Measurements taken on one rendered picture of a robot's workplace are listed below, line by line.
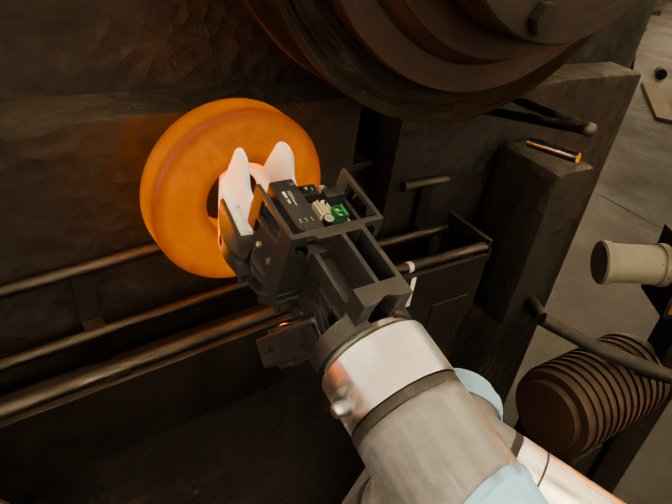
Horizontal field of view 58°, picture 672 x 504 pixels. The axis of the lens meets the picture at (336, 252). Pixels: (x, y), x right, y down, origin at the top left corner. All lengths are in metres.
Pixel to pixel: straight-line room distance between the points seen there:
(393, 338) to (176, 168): 0.22
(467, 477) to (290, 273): 0.16
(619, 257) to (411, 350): 0.55
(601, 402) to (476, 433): 0.56
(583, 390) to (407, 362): 0.56
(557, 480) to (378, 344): 0.21
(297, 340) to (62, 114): 0.26
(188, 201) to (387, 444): 0.25
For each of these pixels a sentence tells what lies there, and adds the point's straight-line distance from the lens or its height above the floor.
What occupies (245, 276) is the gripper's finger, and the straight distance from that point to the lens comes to 0.44.
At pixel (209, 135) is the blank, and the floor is 0.88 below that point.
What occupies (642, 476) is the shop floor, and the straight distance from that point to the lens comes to 1.62.
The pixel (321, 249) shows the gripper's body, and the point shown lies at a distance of 0.39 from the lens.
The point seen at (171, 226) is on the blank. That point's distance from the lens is 0.49.
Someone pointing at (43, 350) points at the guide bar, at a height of 0.68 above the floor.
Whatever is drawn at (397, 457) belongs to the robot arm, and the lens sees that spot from 0.34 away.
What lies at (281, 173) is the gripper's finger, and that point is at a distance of 0.47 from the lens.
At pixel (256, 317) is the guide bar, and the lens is 0.57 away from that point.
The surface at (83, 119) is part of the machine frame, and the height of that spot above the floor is 0.87.
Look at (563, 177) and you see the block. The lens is 0.77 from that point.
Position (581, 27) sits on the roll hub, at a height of 0.99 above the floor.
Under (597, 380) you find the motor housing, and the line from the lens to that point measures 0.91.
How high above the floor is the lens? 1.07
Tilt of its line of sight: 33 degrees down
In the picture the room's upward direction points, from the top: 9 degrees clockwise
